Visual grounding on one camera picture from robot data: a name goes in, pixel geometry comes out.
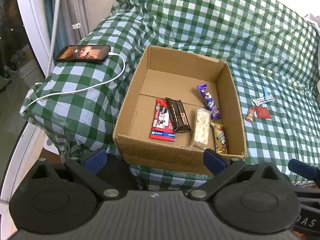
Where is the yellow cow snack packet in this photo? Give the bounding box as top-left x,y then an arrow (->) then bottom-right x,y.
211,122 -> 227,154

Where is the beige nougat bar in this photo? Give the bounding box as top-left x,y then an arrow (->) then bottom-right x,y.
191,108 -> 211,148

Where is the purple candy bar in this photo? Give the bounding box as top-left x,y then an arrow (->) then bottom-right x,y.
197,84 -> 221,120

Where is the dark chocolate bar wrapper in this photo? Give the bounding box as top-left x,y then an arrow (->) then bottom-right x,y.
165,98 -> 191,132

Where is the small red orange candy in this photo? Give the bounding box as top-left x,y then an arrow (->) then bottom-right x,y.
245,107 -> 255,122

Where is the red square sachet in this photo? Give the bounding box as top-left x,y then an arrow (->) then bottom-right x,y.
254,106 -> 271,119

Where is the red spicy strip packet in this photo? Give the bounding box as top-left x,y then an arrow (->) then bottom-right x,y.
149,112 -> 176,141

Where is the red white oreo packet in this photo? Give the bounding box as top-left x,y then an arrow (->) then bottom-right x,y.
152,99 -> 173,133

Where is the silver sachet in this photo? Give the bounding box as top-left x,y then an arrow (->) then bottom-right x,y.
252,94 -> 275,107

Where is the light blue candy stick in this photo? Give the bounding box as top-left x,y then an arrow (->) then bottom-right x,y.
262,86 -> 270,101

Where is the brown cardboard box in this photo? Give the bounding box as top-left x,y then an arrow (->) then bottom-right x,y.
113,46 -> 247,174

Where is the black smartphone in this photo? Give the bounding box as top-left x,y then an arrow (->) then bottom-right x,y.
55,44 -> 111,64

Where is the green checkered sofa cover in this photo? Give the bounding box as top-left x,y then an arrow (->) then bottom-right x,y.
19,0 -> 320,192

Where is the white crumpled sheet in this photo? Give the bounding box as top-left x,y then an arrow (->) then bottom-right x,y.
304,13 -> 320,29

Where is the white braided pole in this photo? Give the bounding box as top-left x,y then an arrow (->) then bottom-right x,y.
46,0 -> 60,77

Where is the grey curtain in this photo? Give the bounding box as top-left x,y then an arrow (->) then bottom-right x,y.
66,0 -> 89,42

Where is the white charging cable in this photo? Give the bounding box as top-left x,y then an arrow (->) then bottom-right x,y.
21,52 -> 126,117

